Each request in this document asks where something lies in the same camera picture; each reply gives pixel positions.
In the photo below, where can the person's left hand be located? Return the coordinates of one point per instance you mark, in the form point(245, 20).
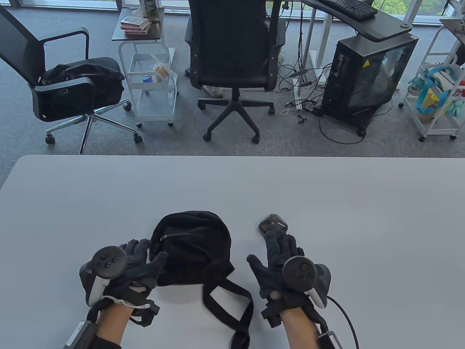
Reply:
point(145, 271)

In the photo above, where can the person's right hand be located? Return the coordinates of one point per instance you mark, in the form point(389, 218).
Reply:
point(276, 251)

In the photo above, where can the dark translucent medicine box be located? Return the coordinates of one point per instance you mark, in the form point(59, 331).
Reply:
point(272, 222)

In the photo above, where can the person's left forearm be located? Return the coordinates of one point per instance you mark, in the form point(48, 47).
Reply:
point(112, 323)

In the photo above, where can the person's right forearm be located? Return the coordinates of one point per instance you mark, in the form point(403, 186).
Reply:
point(298, 331)

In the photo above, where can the black white left controller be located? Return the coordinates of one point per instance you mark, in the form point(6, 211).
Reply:
point(107, 260)

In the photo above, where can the white power strip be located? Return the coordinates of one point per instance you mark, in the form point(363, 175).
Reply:
point(297, 96)

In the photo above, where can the white rolling cart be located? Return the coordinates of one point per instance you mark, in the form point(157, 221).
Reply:
point(156, 109)

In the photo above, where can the white shoe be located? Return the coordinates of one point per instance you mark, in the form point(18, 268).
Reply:
point(213, 91)

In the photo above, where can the black computer tower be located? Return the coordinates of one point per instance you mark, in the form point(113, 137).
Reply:
point(348, 72)

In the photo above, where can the clear snack bag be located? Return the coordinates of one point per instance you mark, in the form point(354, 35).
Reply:
point(161, 72)

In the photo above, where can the white cart with supplies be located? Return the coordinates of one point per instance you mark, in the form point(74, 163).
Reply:
point(436, 127)

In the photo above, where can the black jacket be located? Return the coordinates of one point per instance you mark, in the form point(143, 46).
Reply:
point(98, 71)

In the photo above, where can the teal soft toy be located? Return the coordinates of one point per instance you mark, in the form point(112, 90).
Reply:
point(415, 85)

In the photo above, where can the blue yellow tote bag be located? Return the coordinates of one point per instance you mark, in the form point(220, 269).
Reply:
point(430, 98)

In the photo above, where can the black office chair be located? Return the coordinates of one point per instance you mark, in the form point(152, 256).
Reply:
point(232, 36)

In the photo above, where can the dark side table top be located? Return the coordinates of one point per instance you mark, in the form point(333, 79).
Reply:
point(118, 34)

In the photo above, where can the black desk with white legs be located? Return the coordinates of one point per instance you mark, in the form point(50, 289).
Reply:
point(381, 31)

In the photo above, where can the black keyboard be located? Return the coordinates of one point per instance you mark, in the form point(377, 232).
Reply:
point(356, 9)

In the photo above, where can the dark grey container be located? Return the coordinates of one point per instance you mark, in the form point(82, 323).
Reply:
point(151, 8)

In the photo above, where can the mesh chair with chrome base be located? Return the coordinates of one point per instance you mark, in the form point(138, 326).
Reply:
point(14, 40)

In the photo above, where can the grey head-mounted camera rig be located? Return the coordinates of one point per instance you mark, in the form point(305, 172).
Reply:
point(301, 271)

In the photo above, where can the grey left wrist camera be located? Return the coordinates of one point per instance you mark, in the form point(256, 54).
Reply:
point(78, 336)

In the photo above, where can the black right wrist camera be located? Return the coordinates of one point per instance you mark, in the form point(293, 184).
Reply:
point(330, 340)

